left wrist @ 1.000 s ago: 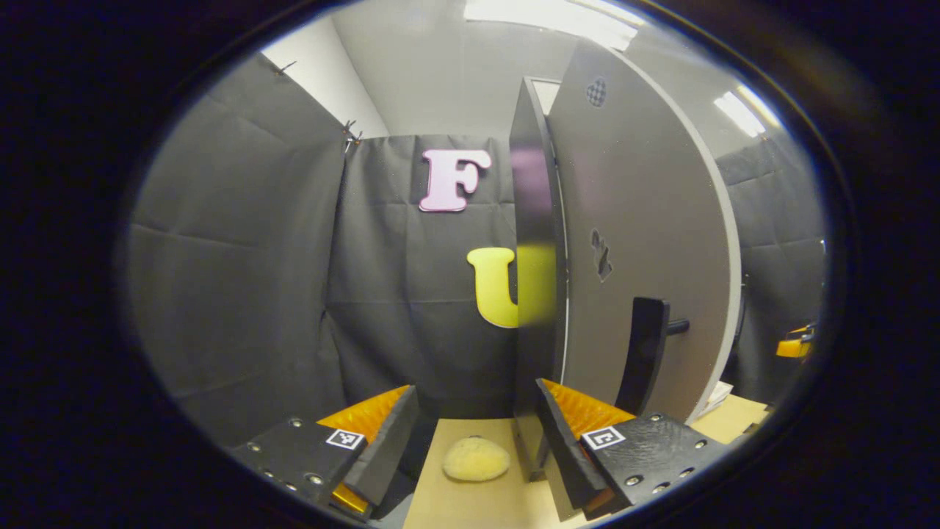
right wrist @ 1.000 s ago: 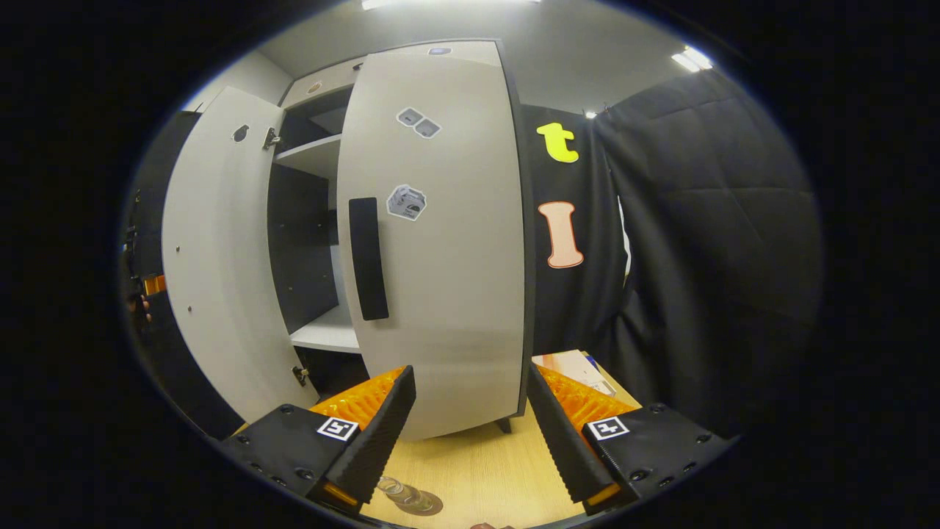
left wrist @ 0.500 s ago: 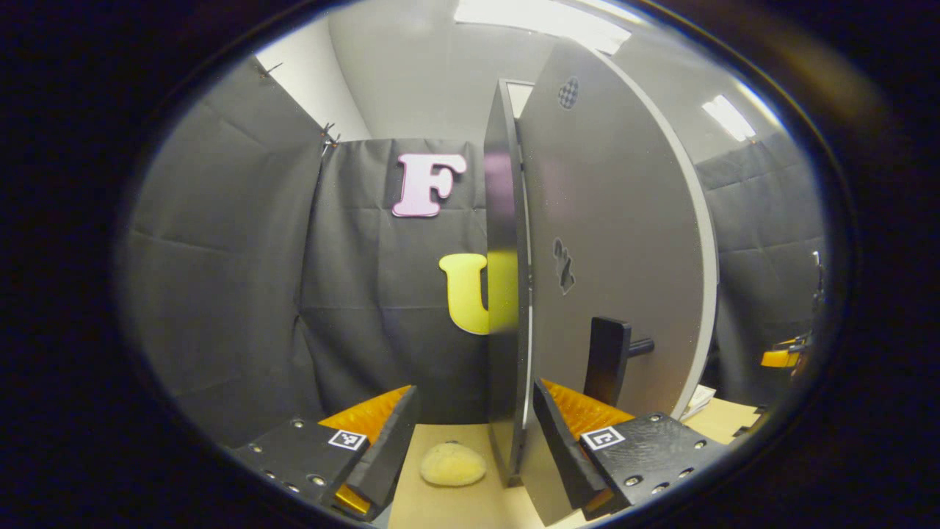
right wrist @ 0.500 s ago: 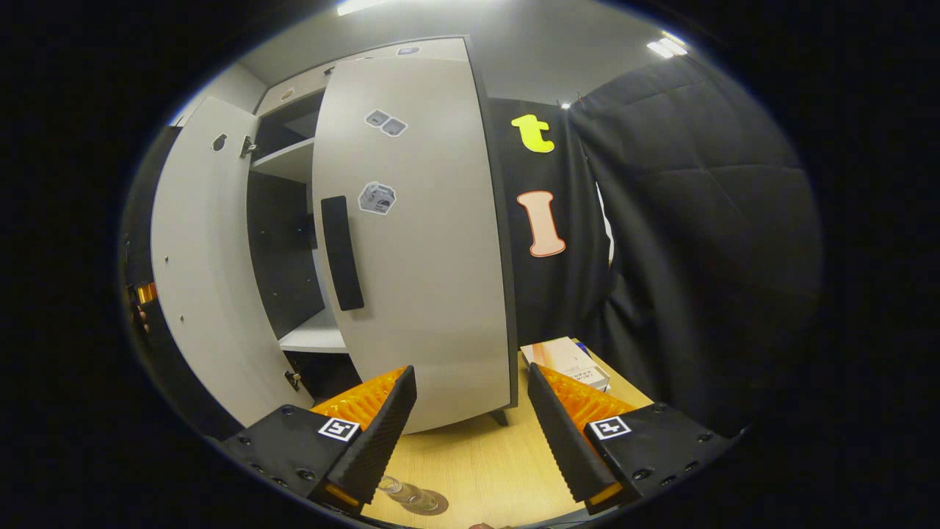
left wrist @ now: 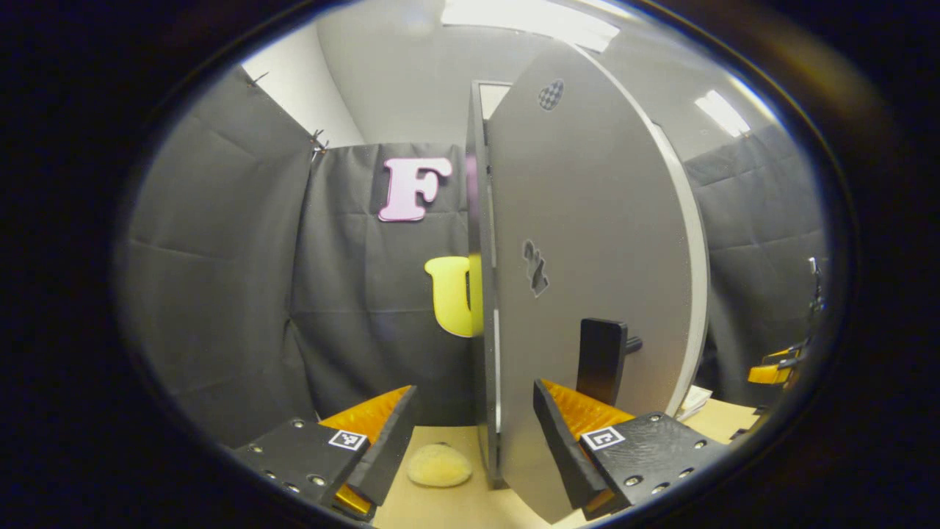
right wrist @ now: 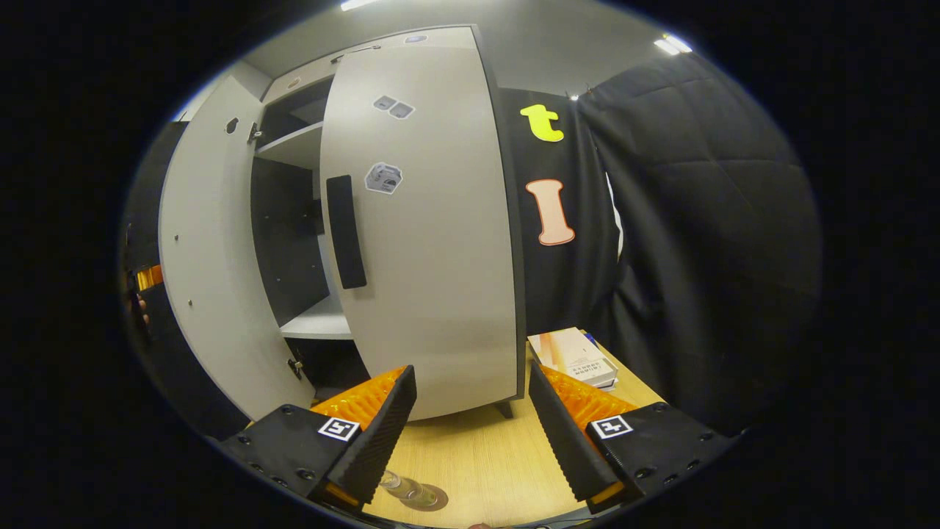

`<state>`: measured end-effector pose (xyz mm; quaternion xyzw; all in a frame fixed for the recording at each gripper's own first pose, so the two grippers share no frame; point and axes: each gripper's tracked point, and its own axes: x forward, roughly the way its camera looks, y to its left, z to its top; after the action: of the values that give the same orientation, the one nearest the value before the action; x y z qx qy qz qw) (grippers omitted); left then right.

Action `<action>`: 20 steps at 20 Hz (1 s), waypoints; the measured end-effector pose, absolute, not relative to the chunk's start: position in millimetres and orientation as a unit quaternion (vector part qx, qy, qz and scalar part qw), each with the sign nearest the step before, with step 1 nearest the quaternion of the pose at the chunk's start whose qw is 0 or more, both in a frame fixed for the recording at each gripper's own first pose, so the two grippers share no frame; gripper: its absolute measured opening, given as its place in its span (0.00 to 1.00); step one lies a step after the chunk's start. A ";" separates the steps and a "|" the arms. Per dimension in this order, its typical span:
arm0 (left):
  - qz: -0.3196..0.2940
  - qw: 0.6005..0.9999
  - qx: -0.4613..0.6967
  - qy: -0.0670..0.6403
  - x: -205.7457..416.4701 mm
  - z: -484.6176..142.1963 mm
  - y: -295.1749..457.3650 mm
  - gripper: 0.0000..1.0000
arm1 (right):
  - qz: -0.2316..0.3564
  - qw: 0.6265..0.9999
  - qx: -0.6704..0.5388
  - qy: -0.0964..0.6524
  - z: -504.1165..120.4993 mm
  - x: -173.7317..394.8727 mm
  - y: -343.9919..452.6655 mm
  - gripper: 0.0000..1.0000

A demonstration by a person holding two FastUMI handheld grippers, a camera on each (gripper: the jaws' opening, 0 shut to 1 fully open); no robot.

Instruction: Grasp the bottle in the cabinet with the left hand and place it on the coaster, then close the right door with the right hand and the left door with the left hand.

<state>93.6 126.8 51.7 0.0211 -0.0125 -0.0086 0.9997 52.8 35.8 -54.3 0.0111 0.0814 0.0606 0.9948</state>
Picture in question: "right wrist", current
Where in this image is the clear glass bottle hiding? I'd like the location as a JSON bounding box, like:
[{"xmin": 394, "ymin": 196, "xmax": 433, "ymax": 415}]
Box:
[{"xmin": 379, "ymin": 469, "xmax": 440, "ymax": 511}]

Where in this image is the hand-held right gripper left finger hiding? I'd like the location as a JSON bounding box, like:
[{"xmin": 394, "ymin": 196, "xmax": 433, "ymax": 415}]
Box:
[{"xmin": 219, "ymin": 364, "xmax": 418, "ymax": 511}]

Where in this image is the stack of booklets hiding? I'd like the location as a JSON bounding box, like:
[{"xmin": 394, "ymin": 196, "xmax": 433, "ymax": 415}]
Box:
[{"xmin": 527, "ymin": 327, "xmax": 619, "ymax": 392}]

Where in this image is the white cabinet shelf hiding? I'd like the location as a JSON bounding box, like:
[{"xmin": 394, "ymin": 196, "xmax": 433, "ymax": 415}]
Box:
[
  {"xmin": 255, "ymin": 121, "xmax": 324, "ymax": 170},
  {"xmin": 281, "ymin": 294, "xmax": 353, "ymax": 340}
]

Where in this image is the round brown coaster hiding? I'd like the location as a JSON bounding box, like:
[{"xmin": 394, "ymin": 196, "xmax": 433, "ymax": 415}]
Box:
[{"xmin": 408, "ymin": 483, "xmax": 449, "ymax": 513}]

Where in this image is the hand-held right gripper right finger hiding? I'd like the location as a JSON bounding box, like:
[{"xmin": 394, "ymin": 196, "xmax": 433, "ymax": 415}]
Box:
[{"xmin": 529, "ymin": 361, "xmax": 740, "ymax": 515}]

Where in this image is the white and grey cabinet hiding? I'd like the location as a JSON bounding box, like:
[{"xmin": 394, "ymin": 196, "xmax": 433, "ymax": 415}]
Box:
[{"xmin": 250, "ymin": 24, "xmax": 529, "ymax": 421}]

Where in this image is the white cabinet door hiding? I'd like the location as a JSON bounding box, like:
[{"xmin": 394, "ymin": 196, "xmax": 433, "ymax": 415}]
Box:
[
  {"xmin": 158, "ymin": 73, "xmax": 317, "ymax": 425},
  {"xmin": 319, "ymin": 26, "xmax": 526, "ymax": 421}
]

